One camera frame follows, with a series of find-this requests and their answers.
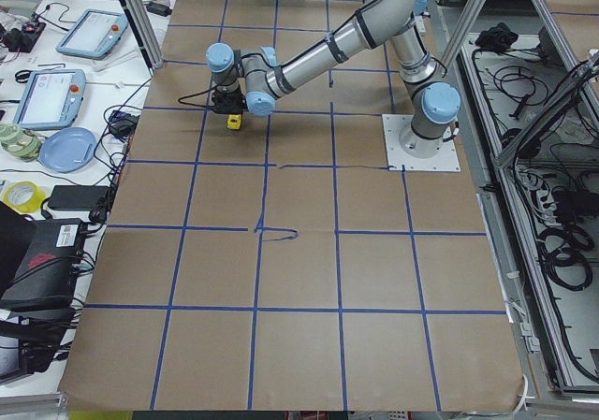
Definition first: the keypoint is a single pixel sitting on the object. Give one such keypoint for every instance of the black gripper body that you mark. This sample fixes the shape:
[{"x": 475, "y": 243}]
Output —
[{"x": 232, "y": 102}]

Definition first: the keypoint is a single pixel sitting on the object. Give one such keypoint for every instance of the yellow beetle toy car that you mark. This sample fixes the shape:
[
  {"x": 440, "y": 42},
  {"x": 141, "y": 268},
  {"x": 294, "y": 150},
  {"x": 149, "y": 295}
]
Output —
[{"x": 234, "y": 121}]

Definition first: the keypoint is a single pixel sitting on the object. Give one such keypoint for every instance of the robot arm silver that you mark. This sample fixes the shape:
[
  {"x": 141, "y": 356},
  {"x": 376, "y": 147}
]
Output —
[{"x": 253, "y": 81}]

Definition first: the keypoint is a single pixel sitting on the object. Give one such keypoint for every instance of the far teach pendant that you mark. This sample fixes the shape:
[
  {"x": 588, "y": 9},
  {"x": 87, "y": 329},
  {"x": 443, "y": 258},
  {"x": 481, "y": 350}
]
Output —
[{"x": 94, "y": 34}]

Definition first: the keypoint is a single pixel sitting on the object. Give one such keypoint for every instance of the teach pendant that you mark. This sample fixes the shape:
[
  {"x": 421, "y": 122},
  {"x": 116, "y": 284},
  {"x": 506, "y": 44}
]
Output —
[
  {"x": 51, "y": 99},
  {"x": 94, "y": 34}
]

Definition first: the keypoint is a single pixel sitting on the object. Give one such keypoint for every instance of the blue plastic plate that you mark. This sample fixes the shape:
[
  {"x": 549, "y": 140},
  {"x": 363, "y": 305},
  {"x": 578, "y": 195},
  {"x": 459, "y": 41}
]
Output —
[{"x": 68, "y": 149}]

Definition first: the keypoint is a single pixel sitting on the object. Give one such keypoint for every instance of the near teach pendant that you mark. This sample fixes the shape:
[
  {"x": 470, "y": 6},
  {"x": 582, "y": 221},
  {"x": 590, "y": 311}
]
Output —
[{"x": 51, "y": 99}]

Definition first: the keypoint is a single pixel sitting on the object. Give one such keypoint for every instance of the black power adapter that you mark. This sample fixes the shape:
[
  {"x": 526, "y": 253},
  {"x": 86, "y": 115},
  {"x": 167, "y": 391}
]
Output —
[{"x": 77, "y": 197}]

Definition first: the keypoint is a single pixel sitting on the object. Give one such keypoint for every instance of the green tape rolls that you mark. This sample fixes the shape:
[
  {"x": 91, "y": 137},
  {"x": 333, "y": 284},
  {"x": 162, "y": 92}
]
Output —
[{"x": 20, "y": 143}]

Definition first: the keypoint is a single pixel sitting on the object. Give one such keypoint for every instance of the yellow tape roll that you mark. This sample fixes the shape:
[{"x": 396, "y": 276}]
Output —
[{"x": 24, "y": 197}]

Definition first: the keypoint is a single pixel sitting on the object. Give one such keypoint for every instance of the black computer box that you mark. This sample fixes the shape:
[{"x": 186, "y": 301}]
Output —
[{"x": 38, "y": 260}]

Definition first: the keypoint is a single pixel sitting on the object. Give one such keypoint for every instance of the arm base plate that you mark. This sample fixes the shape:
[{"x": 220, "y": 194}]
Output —
[{"x": 408, "y": 152}]

